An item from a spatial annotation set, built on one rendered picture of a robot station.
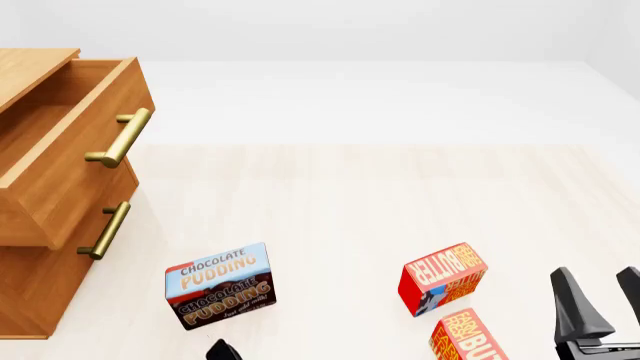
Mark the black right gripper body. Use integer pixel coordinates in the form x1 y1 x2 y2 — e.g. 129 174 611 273
553 334 640 360

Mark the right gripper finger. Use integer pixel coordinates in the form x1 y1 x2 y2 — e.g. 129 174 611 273
615 265 640 328
549 266 617 344

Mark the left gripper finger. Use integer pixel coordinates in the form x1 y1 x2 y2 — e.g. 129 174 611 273
205 338 244 360

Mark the closed wooden drawer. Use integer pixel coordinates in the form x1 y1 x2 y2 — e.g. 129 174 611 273
47 156 141 340

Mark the open wooden drawer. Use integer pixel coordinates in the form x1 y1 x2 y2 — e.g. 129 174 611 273
0 56 157 251

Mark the wooden cabinet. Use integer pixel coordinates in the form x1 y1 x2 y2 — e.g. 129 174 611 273
0 47 141 341

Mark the chocolate pudding box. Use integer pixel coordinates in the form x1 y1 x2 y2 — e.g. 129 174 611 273
164 241 278 332

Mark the red butter box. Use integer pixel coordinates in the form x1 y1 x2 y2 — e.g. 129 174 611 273
428 307 510 360
397 241 489 318

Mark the brass handle of closed drawer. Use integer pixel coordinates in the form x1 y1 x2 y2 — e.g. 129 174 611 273
76 201 132 261

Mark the brass handle of open drawer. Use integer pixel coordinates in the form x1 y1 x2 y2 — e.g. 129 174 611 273
84 107 153 169

